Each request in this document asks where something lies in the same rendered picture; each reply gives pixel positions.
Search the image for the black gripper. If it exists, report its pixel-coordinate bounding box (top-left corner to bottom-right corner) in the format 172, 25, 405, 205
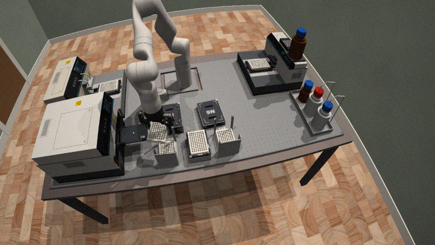
138, 107, 174, 132

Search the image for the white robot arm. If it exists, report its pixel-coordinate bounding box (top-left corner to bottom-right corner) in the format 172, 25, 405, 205
126, 0, 192, 114

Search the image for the red bottle cap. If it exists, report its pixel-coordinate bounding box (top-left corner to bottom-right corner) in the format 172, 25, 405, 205
314, 87, 324, 97

